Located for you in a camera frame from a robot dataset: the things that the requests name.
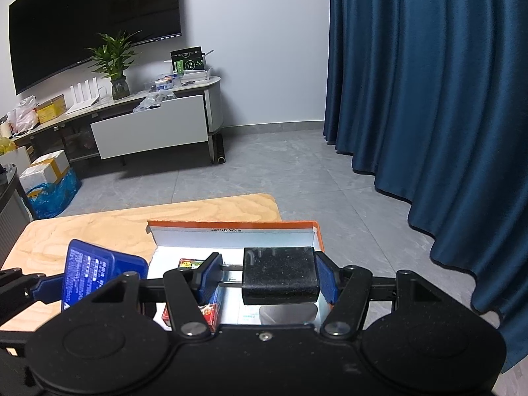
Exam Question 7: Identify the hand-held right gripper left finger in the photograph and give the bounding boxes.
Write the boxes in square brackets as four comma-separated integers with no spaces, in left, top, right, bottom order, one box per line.
[84,252,223,338]

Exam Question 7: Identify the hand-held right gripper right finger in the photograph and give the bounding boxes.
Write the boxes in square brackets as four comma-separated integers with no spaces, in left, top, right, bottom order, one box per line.
[314,251,452,338]

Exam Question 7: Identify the white plastic bag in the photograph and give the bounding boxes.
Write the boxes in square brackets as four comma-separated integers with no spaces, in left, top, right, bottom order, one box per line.
[7,96,40,133]

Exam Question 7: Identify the white router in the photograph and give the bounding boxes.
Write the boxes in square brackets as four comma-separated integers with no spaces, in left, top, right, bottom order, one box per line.
[66,78,100,115]

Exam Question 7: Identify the blue curtain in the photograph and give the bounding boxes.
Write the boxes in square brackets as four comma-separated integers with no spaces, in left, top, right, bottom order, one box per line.
[323,0,528,374]

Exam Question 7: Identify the clear bags in drawer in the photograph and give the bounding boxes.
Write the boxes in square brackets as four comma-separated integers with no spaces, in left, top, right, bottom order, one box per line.
[133,92,179,113]

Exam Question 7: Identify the dark round side table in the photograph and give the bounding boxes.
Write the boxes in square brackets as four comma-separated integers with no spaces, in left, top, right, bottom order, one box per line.
[0,165,34,252]

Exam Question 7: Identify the blue carton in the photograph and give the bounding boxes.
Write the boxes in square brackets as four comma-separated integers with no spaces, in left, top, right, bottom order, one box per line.
[61,238,149,313]

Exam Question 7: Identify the black and green box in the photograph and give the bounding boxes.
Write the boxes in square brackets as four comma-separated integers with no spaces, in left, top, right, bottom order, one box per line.
[170,46,206,76]

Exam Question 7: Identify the teal white carton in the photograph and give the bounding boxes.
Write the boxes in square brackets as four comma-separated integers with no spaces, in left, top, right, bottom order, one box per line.
[238,302,320,326]

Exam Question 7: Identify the blue plastic bag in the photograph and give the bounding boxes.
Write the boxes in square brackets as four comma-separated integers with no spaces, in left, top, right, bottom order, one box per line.
[25,169,82,220]

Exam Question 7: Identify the green plant in glass vase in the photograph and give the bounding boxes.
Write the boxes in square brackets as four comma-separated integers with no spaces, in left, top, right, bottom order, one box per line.
[86,31,141,100]

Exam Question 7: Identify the small blue white boxes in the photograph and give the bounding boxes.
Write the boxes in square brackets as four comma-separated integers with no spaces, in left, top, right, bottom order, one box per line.
[148,75,177,92]

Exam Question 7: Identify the low television cabinet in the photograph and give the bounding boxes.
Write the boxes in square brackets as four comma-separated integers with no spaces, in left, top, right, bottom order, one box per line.
[0,75,225,166]

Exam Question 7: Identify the black charger plug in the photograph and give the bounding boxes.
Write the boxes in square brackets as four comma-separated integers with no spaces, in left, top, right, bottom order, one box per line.
[220,247,320,307]

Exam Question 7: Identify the white cabinet drawer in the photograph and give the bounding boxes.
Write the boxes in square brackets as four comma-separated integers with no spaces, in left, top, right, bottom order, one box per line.
[90,94,209,161]

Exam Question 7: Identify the orange cardboard box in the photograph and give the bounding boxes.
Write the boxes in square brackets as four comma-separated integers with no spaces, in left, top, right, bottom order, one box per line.
[146,219,326,333]

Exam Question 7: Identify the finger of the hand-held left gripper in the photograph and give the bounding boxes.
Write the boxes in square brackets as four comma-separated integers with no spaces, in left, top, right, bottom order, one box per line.
[0,326,38,357]
[0,268,67,304]

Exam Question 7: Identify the black rolled mat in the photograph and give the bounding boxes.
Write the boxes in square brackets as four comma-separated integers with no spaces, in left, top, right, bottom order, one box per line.
[214,132,228,165]

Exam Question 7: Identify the black television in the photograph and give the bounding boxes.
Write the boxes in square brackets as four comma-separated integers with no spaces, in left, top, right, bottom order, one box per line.
[8,0,182,95]

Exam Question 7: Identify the colourful card pack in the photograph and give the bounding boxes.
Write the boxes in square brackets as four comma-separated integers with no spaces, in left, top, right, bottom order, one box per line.
[161,258,227,334]

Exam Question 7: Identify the stack of white flat boxes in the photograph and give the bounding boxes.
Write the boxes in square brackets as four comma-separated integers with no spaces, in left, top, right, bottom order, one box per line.
[181,67,213,84]

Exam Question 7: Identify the cardboard box with yellow tape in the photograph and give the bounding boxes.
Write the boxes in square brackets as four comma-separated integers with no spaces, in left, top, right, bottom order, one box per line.
[18,149,71,194]

